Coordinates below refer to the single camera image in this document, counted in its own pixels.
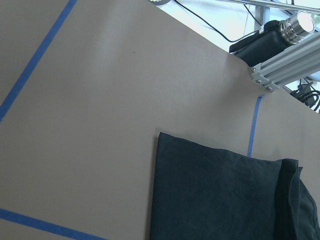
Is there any green tipped grabber stick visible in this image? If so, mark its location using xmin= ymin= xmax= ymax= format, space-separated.
xmin=149 ymin=0 xmax=320 ymax=12

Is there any black printed t-shirt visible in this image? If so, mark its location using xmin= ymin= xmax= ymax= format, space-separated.
xmin=149 ymin=133 xmax=320 ymax=240

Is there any aluminium frame post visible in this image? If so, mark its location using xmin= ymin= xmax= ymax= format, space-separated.
xmin=251 ymin=32 xmax=320 ymax=92

